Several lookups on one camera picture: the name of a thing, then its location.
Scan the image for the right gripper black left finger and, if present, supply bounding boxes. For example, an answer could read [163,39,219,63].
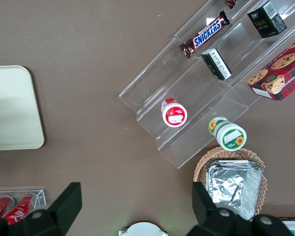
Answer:
[19,181,83,236]

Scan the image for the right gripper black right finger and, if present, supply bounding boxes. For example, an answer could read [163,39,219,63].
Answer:
[188,181,254,236]

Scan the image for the light tan wicker basket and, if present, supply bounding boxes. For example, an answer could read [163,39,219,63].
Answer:
[193,146,268,222]

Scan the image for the beige plastic tray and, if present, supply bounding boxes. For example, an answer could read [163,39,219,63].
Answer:
[0,64,45,151]

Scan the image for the clear acrylic bottle rack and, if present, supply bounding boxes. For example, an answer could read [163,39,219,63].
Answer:
[0,188,48,222]

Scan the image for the stacked aluminium foil containers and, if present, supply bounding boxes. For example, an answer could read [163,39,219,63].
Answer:
[205,159,264,222]

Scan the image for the red cola bottle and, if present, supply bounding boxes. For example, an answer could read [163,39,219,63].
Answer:
[3,193,38,226]
[0,195,16,220]

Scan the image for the green lid yogurt cup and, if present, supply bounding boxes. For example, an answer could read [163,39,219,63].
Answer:
[208,116,247,151]

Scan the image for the white plastic snack bin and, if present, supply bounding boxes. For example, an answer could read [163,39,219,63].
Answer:
[282,220,295,236]

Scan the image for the red lid yogurt cup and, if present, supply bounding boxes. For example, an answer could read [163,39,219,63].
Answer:
[161,97,188,128]

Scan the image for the clear acrylic step shelf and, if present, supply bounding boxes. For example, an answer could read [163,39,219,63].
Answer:
[118,0,295,170]

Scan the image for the small black carton box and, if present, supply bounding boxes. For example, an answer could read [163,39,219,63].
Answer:
[246,0,288,39]
[200,48,233,82]

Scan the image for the red chocolate chip cookie box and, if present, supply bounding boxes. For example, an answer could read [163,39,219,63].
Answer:
[246,34,295,102]

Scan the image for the Snickers chocolate bar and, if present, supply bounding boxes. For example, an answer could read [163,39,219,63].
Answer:
[178,10,231,59]
[225,0,240,10]

